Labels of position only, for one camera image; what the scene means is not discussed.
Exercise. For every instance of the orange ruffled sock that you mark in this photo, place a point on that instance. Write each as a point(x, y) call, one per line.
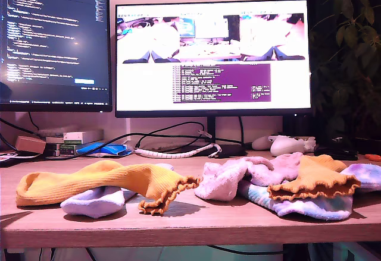
point(89, 180)
point(312, 177)

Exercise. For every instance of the white pale blue sock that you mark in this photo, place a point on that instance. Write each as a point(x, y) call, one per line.
point(92, 203)

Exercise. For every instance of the monitor showing white windows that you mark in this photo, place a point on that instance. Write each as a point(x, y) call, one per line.
point(149, 88)

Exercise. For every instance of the pink fluffy sock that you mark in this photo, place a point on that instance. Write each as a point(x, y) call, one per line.
point(220, 183)
point(282, 166)

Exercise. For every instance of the white rounded controller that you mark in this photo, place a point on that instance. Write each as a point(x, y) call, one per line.
point(260, 143)

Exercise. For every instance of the blue plastic packet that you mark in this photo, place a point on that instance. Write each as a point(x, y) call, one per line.
point(104, 148)

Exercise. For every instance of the white game controller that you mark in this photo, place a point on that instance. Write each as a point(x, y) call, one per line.
point(285, 146)

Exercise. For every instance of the white green-labelled box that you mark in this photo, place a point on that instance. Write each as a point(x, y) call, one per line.
point(73, 137)

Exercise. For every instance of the dark green-labelled box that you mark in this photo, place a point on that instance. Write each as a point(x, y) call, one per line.
point(67, 150)

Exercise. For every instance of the black flat case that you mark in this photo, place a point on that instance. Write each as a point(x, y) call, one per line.
point(336, 153)

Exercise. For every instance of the pastel tie-dye sock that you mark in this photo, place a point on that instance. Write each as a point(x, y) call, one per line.
point(312, 210)
point(369, 174)

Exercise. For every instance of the monitor showing dark code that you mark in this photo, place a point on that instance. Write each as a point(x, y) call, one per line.
point(53, 35)

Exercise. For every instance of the small brown box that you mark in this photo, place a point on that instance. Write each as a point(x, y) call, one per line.
point(29, 144)

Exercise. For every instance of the green potted plant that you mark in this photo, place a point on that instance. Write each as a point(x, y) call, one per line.
point(348, 50)

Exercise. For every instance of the black patterned pad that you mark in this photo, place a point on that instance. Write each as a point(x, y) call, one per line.
point(9, 157)

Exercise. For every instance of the small orange object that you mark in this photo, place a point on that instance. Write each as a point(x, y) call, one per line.
point(373, 157)

